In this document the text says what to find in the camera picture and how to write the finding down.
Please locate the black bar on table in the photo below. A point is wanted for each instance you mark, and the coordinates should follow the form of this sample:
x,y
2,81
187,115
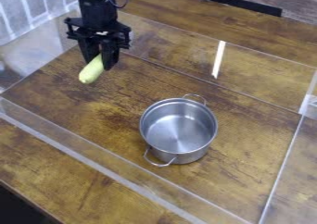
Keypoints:
x,y
268,10

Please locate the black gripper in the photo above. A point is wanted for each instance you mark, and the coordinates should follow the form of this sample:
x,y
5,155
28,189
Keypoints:
x,y
97,27

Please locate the stainless steel pot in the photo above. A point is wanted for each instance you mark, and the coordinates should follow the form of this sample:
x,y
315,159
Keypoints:
x,y
177,128

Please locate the clear acrylic barrier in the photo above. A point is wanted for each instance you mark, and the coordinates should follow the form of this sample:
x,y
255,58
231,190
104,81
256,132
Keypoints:
x,y
141,181

